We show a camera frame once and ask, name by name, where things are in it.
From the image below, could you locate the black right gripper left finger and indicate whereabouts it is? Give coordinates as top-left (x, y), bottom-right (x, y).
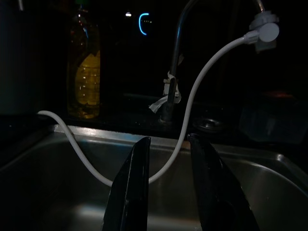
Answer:
top-left (102, 136), bottom-right (152, 231)

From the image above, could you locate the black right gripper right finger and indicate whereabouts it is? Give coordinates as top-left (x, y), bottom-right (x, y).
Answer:
top-left (187, 133), bottom-right (261, 231)

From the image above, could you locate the round metal counter cap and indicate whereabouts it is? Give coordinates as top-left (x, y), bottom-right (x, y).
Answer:
top-left (192, 116), bottom-right (226, 133)

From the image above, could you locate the stainless steel sink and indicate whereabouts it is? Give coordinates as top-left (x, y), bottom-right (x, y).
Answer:
top-left (0, 124), bottom-right (308, 231)

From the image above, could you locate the white tape strip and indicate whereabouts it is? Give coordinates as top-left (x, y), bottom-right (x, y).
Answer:
top-left (148, 71), bottom-right (182, 114)

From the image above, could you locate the clear plastic box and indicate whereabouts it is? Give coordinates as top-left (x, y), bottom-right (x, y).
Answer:
top-left (238, 91), bottom-right (308, 145)

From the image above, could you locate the red scrub pad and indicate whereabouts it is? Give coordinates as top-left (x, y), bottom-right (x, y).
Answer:
top-left (261, 90), bottom-right (296, 99)

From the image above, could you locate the yellow dish soap bottle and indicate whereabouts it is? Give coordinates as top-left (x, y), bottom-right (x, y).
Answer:
top-left (66, 9), bottom-right (101, 120)

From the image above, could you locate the chrome gooseneck faucet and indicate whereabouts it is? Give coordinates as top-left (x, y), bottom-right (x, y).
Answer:
top-left (158, 0), bottom-right (265, 125)

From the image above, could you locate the white flexible hose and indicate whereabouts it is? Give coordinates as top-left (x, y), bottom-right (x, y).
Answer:
top-left (37, 33), bottom-right (252, 187)

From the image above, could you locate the white faucet hose adapter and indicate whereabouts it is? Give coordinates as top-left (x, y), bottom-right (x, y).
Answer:
top-left (244, 11), bottom-right (280, 52)

